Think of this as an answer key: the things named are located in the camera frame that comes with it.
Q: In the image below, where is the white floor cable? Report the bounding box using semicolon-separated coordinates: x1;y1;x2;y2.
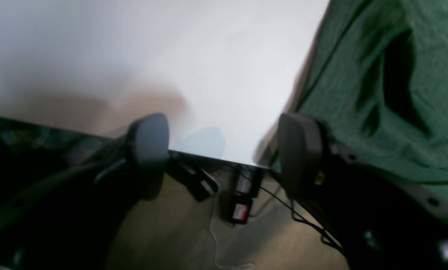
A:
209;195;254;270

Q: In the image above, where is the dark green t-shirt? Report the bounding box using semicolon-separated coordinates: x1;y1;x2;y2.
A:
289;0;448;202

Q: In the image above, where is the black power adapter red label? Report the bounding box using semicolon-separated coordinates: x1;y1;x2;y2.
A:
227;191;253;225

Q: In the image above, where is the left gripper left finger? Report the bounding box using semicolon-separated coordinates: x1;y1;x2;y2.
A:
0;113;170;270

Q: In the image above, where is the black floor power strip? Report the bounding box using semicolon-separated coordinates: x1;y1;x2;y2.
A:
166;157;219;202

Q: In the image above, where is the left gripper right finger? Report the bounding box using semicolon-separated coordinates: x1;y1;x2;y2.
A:
278;113;448;270

